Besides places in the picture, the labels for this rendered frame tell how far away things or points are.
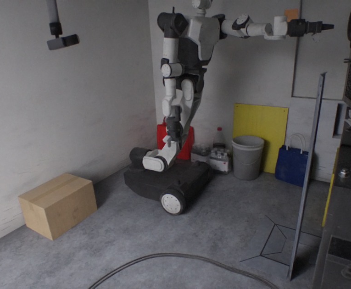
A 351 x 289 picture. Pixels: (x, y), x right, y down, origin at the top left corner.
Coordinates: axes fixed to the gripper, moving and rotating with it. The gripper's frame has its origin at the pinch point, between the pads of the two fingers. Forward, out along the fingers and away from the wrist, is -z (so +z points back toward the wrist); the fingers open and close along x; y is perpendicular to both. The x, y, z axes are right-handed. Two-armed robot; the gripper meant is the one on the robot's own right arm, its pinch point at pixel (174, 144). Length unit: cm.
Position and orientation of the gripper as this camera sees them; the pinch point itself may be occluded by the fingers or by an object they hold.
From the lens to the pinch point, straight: 183.8
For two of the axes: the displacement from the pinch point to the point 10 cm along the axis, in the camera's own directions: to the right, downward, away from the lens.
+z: -0.7, -9.5, -3.0
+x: 6.7, 1.8, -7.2
